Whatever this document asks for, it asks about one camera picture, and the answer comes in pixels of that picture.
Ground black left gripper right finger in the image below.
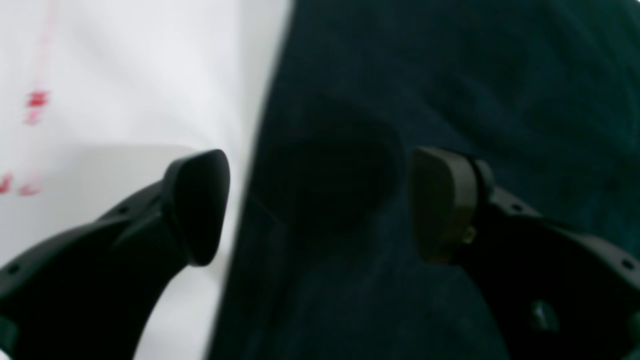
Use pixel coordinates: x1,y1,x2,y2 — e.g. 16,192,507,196
407,146,640,360

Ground black T-shirt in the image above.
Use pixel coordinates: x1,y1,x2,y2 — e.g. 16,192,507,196
206,0,639,360

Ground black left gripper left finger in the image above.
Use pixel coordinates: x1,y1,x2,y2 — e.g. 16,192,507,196
0,149,230,360

